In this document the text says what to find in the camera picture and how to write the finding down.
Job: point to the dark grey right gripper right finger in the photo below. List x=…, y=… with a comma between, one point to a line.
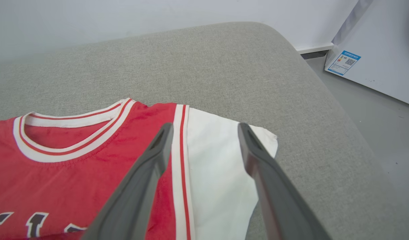
x=278, y=200

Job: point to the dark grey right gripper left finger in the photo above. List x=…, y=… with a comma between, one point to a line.
x=134, y=196

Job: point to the red and white basketball jersey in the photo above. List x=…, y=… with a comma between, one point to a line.
x=57, y=186

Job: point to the blue energy label sticker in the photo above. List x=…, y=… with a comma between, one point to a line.
x=344, y=62

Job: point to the white washing machine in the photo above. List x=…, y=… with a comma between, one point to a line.
x=388, y=43

